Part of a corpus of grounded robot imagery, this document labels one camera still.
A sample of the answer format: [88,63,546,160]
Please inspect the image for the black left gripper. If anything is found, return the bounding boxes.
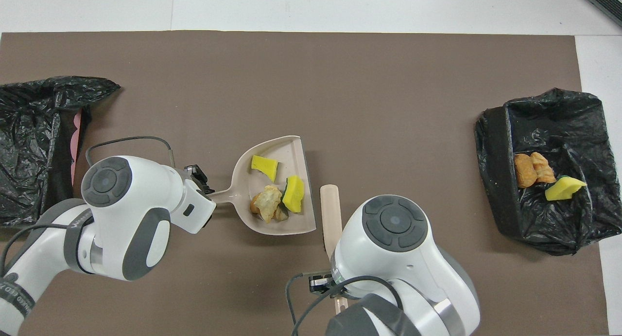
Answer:
[184,165,215,196]

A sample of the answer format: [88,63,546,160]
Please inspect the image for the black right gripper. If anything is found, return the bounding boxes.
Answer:
[309,274,336,294]

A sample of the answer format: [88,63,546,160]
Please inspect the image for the small yellow sponge piece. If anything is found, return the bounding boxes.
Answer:
[251,155,279,183]

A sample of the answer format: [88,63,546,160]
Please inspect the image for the pale bread chunk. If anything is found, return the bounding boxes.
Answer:
[256,184,284,224]

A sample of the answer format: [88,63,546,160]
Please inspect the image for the beige brush with black bristles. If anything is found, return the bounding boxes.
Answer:
[320,184,349,312]

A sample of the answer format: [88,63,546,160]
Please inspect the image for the beige plastic dustpan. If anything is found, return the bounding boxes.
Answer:
[209,135,317,236]

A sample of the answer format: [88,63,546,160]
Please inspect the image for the large yellow sponge piece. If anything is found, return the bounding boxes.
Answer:
[282,175,306,213]

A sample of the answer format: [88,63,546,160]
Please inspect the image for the brown breaded nugget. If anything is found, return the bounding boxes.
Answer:
[514,154,538,189]

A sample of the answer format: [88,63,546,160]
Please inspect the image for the yellow sponge with green pad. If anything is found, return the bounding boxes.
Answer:
[544,176,587,201]

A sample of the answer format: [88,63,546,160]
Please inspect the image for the black bag-lined pink bin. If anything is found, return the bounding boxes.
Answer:
[0,75,121,232]

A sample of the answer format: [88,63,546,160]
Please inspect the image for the black bag-lined trash bin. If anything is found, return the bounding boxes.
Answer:
[475,88,622,256]

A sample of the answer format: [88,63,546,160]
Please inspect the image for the brown paper table mat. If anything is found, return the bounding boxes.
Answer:
[0,31,611,336]

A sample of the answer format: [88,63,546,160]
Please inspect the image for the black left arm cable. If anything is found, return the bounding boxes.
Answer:
[0,136,175,278]

